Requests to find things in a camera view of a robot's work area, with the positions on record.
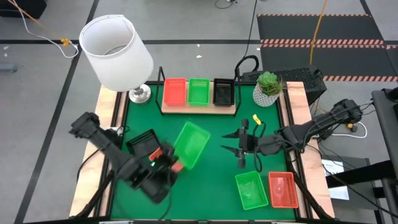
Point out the black crossbar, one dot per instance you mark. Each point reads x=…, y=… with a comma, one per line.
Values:
x=357, y=175

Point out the black slotted plastic basket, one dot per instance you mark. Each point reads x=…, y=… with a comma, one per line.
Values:
x=224, y=93
x=143, y=144

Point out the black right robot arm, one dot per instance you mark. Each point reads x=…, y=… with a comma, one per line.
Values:
x=323, y=122

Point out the green slotted plastic basket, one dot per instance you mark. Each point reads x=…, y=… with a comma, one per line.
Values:
x=199, y=91
x=191, y=144
x=252, y=190

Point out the white shade table lamp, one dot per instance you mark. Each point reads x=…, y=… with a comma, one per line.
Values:
x=124, y=68

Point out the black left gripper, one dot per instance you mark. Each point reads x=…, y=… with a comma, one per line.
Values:
x=168, y=155

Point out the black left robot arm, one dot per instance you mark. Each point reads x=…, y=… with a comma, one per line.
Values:
x=109, y=146

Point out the white paper sheet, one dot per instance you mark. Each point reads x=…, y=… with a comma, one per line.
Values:
x=337, y=193

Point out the black diagonal frame strut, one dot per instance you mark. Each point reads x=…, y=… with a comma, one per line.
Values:
x=308, y=193
x=96, y=194

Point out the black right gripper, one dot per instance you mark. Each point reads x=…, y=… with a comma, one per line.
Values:
x=248, y=143

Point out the grey cylinder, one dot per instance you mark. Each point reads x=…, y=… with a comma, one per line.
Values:
x=7, y=68

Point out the black aluminium table frame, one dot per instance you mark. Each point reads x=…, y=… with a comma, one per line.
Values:
x=282, y=118

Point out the black perforated computer case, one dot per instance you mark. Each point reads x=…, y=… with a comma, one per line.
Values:
x=295, y=74

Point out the black hazard-striped floor mat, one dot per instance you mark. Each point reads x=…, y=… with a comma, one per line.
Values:
x=280, y=57
x=295, y=28

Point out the green table mat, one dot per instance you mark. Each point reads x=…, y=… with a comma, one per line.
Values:
x=211, y=193

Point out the red-orange slotted plastic basket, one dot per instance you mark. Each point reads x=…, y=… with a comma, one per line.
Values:
x=283, y=189
x=156, y=153
x=174, y=91

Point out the succulent in patterned white pot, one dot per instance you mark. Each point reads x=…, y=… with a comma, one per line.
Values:
x=268, y=83

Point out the wooden shelf with black frame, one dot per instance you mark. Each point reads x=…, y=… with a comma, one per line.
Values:
x=202, y=109

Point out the light wooden side board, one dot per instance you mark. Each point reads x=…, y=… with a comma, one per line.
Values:
x=93, y=161
x=295, y=93

